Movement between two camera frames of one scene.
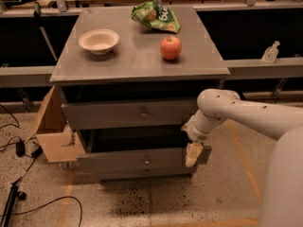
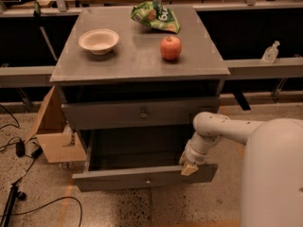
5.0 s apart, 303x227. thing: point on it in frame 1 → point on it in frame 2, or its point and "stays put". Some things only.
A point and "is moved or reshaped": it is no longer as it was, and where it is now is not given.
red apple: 170,47 stays put
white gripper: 198,133 → 193,156
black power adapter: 20,148 stays put
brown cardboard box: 59,141 stays put
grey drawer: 129,148 is moved or reshaped
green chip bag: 156,16 stays put
